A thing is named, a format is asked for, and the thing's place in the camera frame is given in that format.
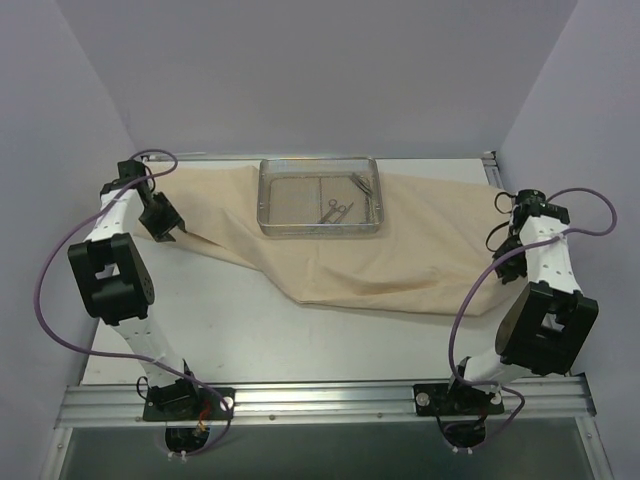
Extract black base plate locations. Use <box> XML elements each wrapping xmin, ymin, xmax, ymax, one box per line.
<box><xmin>412</xmin><ymin>382</ymin><xmax>505</xmax><ymax>417</ymax></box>
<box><xmin>142</xmin><ymin>382</ymin><xmax>236</xmax><ymax>422</ymax></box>

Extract beige cloth wrap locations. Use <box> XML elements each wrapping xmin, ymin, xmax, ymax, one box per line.
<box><xmin>156</xmin><ymin>166</ymin><xmax>504</xmax><ymax>315</ymax></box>

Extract steel surgical scissors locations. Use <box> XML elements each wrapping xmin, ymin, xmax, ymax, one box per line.
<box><xmin>318</xmin><ymin>199</ymin><xmax>354</xmax><ymax>224</ymax></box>

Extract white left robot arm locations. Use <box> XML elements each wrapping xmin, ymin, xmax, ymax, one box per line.
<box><xmin>67</xmin><ymin>159</ymin><xmax>202</xmax><ymax>419</ymax></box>

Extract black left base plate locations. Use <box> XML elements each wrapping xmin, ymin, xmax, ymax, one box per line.
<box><xmin>142</xmin><ymin>382</ymin><xmax>236</xmax><ymax>422</ymax></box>

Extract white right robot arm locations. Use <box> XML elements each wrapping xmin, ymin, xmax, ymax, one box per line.
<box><xmin>443</xmin><ymin>199</ymin><xmax>599</xmax><ymax>413</ymax></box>

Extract aluminium table edge rail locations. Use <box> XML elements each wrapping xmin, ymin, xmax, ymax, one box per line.
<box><xmin>481</xmin><ymin>151</ymin><xmax>504</xmax><ymax>189</ymax></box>

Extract aluminium front rail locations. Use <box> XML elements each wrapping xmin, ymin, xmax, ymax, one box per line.
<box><xmin>55</xmin><ymin>376</ymin><xmax>596</xmax><ymax>429</ymax></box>

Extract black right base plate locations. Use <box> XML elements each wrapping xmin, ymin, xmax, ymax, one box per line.
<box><xmin>412</xmin><ymin>382</ymin><xmax>505</xmax><ymax>417</ymax></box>

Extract steel forceps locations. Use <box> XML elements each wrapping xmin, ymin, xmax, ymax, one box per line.
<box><xmin>349</xmin><ymin>173</ymin><xmax>373</xmax><ymax>197</ymax></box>

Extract wire mesh instrument tray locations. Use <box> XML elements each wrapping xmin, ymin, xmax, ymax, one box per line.
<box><xmin>257</xmin><ymin>157</ymin><xmax>385</xmax><ymax>238</ymax></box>

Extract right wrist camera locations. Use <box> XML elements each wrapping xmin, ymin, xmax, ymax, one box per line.
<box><xmin>514</xmin><ymin>189</ymin><xmax>547</xmax><ymax>209</ymax></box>

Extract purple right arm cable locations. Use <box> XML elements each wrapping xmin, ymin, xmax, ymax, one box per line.
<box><xmin>436</xmin><ymin>187</ymin><xmax>619</xmax><ymax>451</ymax></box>

